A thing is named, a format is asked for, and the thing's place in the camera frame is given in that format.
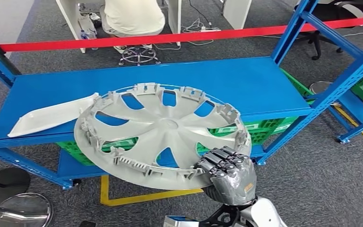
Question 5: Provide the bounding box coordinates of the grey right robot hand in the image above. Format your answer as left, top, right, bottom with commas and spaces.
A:
194, 145, 258, 207

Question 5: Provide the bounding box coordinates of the grey plastic wheel cover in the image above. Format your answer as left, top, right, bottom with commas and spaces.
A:
73, 82, 253, 191

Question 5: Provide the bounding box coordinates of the long blue metal shelf rack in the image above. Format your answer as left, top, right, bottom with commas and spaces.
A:
0, 0, 363, 191

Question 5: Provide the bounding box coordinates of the white curved plastic part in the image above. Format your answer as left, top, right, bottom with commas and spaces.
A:
7, 92, 99, 139

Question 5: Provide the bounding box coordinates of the round silver stool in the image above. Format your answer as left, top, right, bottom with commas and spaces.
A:
308, 81, 342, 106

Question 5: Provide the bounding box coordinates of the red barrier tape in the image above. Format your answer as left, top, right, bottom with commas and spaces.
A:
0, 15, 363, 53

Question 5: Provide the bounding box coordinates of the chrome base swivel stool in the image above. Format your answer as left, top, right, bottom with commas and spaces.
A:
118, 45, 163, 67

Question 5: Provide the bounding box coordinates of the white desk side panel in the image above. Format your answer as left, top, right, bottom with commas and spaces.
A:
222, 0, 253, 30

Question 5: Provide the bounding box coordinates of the person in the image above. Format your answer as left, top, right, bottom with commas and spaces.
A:
99, 0, 166, 54

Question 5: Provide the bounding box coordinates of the black office chair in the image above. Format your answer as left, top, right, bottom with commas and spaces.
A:
294, 0, 363, 61

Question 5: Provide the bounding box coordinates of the clear water bottle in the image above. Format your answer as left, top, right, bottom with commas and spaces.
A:
80, 29, 99, 51

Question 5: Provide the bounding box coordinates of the black rounded floor object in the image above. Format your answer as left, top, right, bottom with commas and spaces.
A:
0, 167, 32, 207

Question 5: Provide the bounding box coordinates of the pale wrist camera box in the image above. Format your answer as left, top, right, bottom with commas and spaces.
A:
163, 215, 201, 227

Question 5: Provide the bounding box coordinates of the white cable bundle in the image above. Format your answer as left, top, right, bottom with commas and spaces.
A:
152, 18, 215, 51

